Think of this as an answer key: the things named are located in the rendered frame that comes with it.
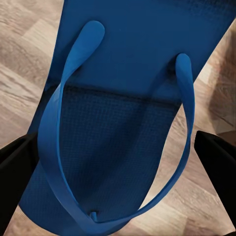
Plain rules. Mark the sandal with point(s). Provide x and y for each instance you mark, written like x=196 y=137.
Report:
x=121 y=69

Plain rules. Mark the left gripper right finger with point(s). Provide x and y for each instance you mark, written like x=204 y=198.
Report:
x=219 y=160

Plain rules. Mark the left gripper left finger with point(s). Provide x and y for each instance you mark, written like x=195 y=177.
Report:
x=18 y=161

